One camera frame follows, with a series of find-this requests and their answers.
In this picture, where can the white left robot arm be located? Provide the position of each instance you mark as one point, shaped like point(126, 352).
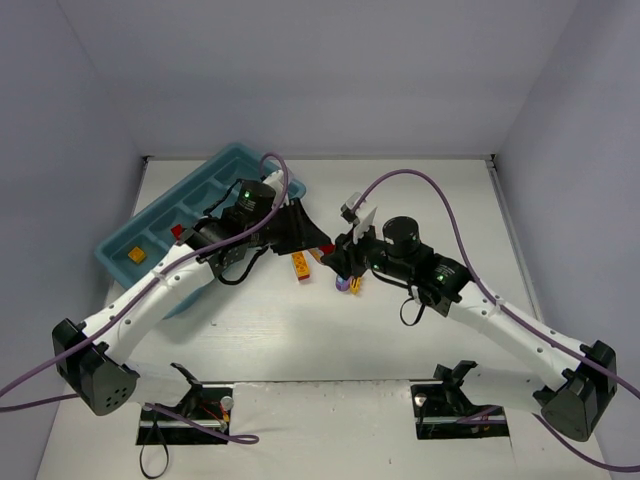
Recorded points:
point(92, 356)

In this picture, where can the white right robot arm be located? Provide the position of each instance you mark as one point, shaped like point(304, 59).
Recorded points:
point(567, 383)

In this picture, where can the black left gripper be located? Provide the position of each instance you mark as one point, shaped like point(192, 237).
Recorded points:
point(282, 228)

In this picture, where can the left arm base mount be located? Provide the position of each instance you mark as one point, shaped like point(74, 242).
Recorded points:
point(207, 404)

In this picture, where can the purple oval paw lego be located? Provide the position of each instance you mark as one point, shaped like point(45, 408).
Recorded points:
point(341, 284)

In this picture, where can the small orange lego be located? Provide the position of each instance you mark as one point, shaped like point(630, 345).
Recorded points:
point(316, 254)

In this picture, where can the yellow black striped lego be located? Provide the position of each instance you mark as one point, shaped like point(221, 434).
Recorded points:
point(355, 285)

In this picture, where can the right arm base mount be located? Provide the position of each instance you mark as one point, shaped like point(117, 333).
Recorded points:
point(443, 412)

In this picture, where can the orange square lego in tray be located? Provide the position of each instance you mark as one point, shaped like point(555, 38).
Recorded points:
point(136, 255)

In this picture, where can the orange yellow lego brick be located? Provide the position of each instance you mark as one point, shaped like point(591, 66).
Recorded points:
point(300, 266)

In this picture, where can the teal divided plastic tray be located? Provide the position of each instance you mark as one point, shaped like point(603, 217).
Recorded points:
point(180, 203)

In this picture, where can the red white lego brick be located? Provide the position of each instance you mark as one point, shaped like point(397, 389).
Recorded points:
point(327, 249)

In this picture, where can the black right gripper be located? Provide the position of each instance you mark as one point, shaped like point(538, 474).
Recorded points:
point(355, 257)

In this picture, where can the red boat-shaped lego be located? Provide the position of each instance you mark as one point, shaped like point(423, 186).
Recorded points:
point(177, 231)

